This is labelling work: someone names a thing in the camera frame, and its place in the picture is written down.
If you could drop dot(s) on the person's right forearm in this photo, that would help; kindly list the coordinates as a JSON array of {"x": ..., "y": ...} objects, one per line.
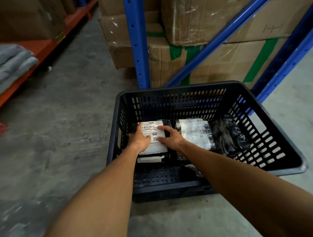
[{"x": 244, "y": 185}]

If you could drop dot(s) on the black packet with white strip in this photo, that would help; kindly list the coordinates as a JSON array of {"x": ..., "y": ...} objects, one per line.
[{"x": 150, "y": 159}]

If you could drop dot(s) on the large film-wrapped cardboard box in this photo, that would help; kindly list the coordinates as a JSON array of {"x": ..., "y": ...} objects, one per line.
[{"x": 195, "y": 19}]

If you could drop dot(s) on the orange rack shelf beam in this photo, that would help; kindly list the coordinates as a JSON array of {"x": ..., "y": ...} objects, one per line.
[{"x": 36, "y": 51}]

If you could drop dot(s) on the blue diagonal rack brace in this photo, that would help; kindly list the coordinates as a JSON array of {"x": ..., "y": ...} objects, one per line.
[{"x": 215, "y": 39}]

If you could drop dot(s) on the person's right hand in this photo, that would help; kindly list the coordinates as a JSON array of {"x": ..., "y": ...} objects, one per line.
[{"x": 174, "y": 140}]

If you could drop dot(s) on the black packet with blank label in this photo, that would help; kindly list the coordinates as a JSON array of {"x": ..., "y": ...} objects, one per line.
[{"x": 195, "y": 133}]

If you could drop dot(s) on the person's left hand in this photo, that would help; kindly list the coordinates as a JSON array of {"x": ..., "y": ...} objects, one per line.
[{"x": 139, "y": 141}]

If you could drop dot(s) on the dark cardboard box on shelf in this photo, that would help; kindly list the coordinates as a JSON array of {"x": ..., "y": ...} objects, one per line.
[{"x": 27, "y": 17}]

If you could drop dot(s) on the person's right thumb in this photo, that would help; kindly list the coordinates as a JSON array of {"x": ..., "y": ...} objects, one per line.
[{"x": 163, "y": 140}]

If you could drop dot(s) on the black packet with barcode label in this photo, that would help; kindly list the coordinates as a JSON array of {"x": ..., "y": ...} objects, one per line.
[{"x": 156, "y": 146}]

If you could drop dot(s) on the yellow label on beam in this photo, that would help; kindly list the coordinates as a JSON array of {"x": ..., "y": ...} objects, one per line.
[{"x": 60, "y": 37}]

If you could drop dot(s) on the blue perforated rack upright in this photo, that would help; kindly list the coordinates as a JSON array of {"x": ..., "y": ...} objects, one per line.
[{"x": 139, "y": 44}]

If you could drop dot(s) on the stack of grey folded cloths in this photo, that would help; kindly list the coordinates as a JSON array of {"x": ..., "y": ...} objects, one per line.
[{"x": 13, "y": 63}]

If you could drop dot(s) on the small plain cardboard box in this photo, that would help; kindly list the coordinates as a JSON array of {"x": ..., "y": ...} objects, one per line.
[{"x": 122, "y": 57}]

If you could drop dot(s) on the dark blue rack upright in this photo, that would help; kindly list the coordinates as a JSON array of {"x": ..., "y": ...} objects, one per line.
[{"x": 288, "y": 61}]

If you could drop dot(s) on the taped brown cardboard box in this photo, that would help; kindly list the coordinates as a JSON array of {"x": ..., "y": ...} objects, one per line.
[{"x": 117, "y": 29}]

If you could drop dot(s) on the person's left thumb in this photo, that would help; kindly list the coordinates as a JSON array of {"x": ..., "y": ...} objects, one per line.
[{"x": 144, "y": 134}]

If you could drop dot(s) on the black plastic crate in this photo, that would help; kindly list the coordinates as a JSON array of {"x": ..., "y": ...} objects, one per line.
[{"x": 244, "y": 97}]

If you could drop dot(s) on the cardboard box with green tape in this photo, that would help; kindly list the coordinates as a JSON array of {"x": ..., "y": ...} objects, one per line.
[{"x": 227, "y": 63}]

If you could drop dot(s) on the person's left forearm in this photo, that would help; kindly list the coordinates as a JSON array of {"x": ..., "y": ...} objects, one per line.
[{"x": 105, "y": 195}]

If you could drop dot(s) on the black unlabelled plastic packet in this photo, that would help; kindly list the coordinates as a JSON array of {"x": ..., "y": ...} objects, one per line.
[{"x": 229, "y": 136}]

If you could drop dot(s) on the cardboard box behind rack upright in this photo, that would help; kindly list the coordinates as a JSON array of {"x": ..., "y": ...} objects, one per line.
[{"x": 110, "y": 6}]

